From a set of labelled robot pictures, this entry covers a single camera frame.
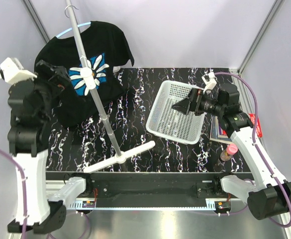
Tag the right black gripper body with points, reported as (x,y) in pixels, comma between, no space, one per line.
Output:
(204,104)

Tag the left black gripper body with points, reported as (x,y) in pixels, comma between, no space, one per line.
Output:
(52,86)

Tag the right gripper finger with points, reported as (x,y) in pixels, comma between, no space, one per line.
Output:
(188,99)
(183,107)

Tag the light blue clothes hanger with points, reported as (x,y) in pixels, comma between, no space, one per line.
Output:
(79,26)

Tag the black daisy print t-shirt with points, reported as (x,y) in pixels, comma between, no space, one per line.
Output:
(106,47)

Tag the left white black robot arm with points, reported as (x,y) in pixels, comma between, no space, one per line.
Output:
(30,99)

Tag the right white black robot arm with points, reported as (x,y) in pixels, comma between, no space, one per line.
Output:
(270,195)

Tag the white plastic mesh basket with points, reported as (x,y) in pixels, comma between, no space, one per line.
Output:
(167,123)

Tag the grey white garment rack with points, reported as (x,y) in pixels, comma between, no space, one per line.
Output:
(86,73)

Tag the pink cap bottle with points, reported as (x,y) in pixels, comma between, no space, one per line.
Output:
(227,154)

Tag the black marbled table mat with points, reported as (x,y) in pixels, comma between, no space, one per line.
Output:
(75,149)

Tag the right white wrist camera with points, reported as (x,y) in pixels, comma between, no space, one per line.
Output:
(210,81)

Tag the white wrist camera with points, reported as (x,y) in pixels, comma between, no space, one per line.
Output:
(12,71)
(210,81)

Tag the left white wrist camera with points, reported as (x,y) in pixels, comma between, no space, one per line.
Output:
(12,71)

